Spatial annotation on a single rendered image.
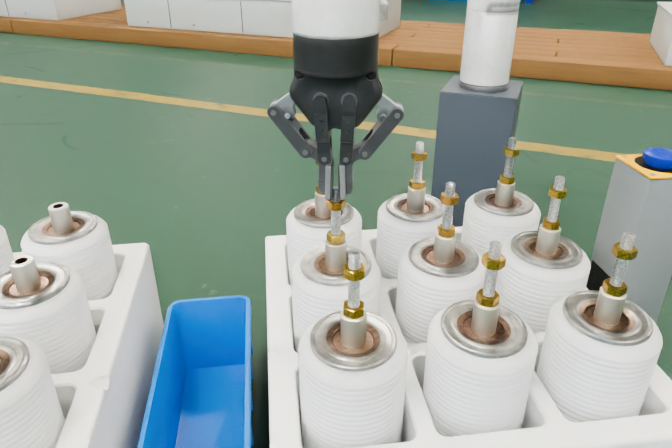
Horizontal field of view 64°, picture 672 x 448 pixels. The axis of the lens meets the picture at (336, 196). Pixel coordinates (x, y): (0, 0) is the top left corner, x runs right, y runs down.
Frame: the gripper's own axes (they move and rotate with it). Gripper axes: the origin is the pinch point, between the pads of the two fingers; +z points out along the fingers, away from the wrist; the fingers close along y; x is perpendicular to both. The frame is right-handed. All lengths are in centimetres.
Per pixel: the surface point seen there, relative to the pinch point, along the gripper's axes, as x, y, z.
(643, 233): 11.6, 36.8, 11.4
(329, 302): -4.8, -0.3, 11.4
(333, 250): -1.2, -0.2, 7.5
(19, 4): 284, -215, 20
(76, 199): 61, -66, 35
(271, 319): -0.9, -7.2, 17.2
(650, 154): 14.8, 36.8, 2.3
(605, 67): 178, 96, 29
